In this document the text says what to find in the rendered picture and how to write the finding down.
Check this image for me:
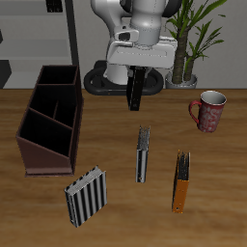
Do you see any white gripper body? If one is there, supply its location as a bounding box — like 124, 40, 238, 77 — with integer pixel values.
106, 39, 178, 69

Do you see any thin black white striped book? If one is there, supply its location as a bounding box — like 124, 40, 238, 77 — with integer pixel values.
134, 124, 151, 184

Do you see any dark brown desk caddy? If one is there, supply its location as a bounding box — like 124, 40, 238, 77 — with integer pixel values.
15, 65, 85, 178

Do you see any orange book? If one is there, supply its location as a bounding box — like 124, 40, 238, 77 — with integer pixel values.
171, 149, 192, 214

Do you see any wide black white striped book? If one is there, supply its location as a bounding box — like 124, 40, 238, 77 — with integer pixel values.
64, 165, 108, 229

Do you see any green pot plant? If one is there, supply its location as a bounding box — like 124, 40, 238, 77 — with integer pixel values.
164, 0, 229, 91

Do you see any red mug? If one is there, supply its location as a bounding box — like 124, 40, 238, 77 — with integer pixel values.
188, 90, 228, 134

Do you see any small black shelf item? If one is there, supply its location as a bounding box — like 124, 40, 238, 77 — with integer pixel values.
45, 0, 64, 14

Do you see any black block beside shelf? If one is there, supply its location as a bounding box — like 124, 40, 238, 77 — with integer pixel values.
0, 59, 14, 90

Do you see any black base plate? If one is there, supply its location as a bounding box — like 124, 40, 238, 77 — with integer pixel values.
83, 60, 165, 96

